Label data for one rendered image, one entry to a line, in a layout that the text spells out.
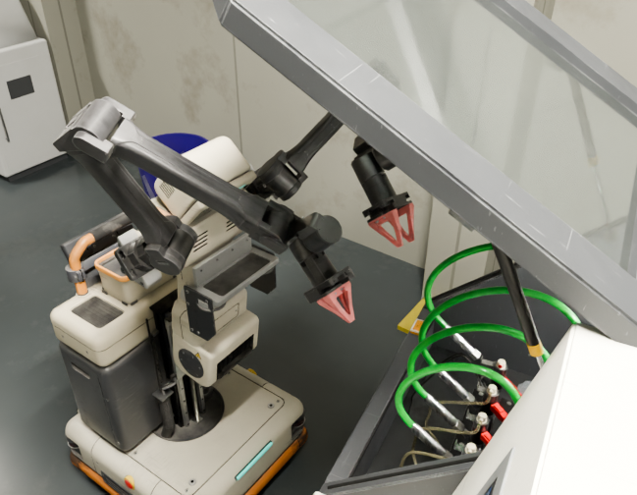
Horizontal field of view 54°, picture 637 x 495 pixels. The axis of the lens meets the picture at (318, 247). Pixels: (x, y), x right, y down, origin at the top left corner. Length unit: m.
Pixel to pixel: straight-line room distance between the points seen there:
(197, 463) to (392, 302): 1.46
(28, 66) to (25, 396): 2.38
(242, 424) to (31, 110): 3.02
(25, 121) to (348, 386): 2.93
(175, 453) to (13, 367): 1.16
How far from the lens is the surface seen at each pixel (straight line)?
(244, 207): 1.22
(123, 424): 2.22
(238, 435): 2.32
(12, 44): 4.67
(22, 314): 3.52
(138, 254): 1.55
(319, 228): 1.19
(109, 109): 1.25
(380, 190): 1.31
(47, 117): 4.82
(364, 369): 2.92
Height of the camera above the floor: 2.06
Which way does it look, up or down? 34 degrees down
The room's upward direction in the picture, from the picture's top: straight up
